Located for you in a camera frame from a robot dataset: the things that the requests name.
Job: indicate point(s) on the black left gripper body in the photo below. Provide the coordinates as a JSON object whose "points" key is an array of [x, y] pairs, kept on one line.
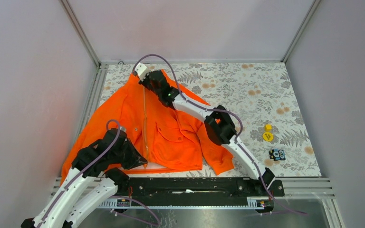
{"points": [[126, 156]]}

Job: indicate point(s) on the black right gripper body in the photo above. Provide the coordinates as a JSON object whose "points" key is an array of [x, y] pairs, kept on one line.
{"points": [[147, 82]]}

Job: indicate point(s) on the orange zip jacket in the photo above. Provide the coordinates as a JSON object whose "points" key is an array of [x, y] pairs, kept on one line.
{"points": [[172, 141]]}

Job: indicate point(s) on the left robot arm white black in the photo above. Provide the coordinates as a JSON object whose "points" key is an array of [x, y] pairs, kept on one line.
{"points": [[90, 181]]}

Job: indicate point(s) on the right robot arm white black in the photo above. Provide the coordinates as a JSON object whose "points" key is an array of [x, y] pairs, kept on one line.
{"points": [[217, 121]]}

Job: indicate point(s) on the floral patterned table mat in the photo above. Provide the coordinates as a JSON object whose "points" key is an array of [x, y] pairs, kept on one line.
{"points": [[259, 94]]}

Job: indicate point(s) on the small yellow cube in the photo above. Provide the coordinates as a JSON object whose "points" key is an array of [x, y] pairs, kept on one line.
{"points": [[268, 127]]}

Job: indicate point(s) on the yellow round tag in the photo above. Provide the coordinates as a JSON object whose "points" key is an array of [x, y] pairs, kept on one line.
{"points": [[268, 136]]}

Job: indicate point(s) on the small blue black object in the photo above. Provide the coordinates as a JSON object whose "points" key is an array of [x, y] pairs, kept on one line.
{"points": [[277, 155]]}

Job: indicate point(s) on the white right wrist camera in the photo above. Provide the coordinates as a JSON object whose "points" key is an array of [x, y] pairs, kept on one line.
{"points": [[141, 70]]}

